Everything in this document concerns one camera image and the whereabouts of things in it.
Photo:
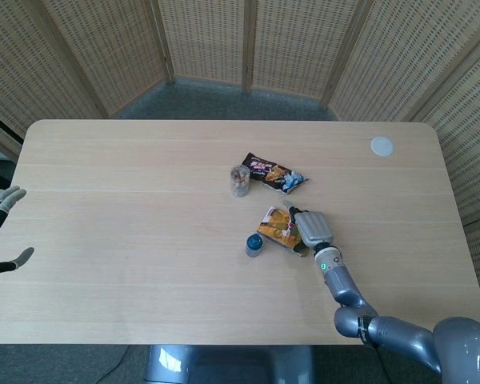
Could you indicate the orange snack bag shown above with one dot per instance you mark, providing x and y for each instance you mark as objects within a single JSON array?
[{"x": 279, "y": 229}]

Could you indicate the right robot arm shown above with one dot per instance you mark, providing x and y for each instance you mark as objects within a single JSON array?
[{"x": 368, "y": 304}]

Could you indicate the woven bamboo folding screen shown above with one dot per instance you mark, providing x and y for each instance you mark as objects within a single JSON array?
[{"x": 240, "y": 48}]

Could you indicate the clear plastic snack jar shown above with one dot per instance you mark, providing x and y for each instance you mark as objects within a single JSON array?
[{"x": 240, "y": 181}]

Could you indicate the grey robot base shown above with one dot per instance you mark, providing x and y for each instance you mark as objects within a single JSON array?
[{"x": 228, "y": 364}]

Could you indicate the dark snack packet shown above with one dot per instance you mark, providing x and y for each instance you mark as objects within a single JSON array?
[{"x": 273, "y": 172}]

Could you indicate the blue capped small bottle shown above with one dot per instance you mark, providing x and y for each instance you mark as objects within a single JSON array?
[{"x": 254, "y": 245}]

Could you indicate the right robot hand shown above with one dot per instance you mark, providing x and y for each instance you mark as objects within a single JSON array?
[{"x": 310, "y": 228}]

